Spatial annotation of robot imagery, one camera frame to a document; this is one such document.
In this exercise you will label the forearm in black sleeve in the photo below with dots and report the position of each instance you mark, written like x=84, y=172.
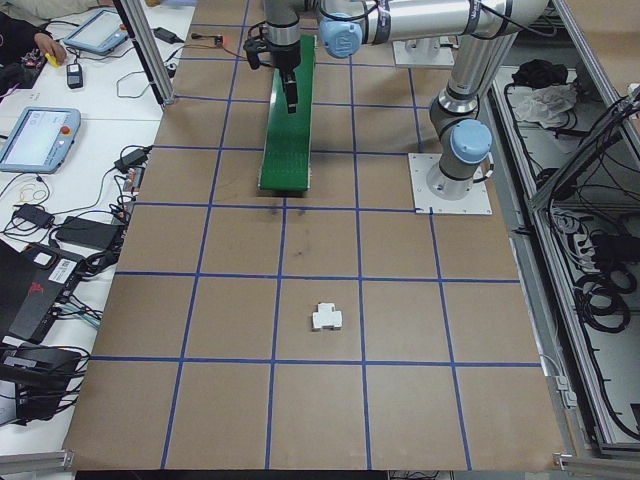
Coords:
x=17, y=30

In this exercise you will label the bare hand of black-sleeved person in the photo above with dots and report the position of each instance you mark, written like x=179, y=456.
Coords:
x=50, y=46

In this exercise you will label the small red LED circuit board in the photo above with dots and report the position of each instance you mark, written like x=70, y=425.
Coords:
x=218, y=39

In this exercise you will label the green belt conveyor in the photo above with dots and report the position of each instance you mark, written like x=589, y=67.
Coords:
x=287, y=160

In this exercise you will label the blue grey teach pendant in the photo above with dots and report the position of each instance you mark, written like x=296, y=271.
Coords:
x=95, y=30
x=37, y=140

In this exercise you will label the white side table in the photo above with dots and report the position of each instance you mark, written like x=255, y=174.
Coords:
x=100, y=115

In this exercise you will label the black handheld device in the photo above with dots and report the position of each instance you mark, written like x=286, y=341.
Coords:
x=75, y=75

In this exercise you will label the small yellow object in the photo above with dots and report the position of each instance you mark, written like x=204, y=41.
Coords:
x=52, y=60

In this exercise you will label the white T-shaped plastic block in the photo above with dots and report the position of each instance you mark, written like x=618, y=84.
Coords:
x=327, y=320

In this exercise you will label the large black power adapter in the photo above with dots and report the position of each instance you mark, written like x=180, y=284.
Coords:
x=87, y=232

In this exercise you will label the black crumpled cloth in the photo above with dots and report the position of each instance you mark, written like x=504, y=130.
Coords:
x=542, y=72

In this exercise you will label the white crumpled cloth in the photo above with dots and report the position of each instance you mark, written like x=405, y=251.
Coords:
x=547, y=102

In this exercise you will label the black laptop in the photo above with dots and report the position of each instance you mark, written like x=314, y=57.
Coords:
x=30, y=295

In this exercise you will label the black electronics box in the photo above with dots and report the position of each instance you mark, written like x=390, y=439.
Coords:
x=35, y=370

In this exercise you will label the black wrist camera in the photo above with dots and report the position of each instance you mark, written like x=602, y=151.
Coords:
x=254, y=52

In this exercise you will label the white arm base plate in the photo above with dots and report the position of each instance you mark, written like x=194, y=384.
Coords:
x=400, y=60
x=425, y=200

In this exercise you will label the aluminium profile post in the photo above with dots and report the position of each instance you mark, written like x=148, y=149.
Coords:
x=147, y=55

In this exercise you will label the metal V-shaped frame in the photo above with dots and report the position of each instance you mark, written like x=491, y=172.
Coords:
x=532, y=300

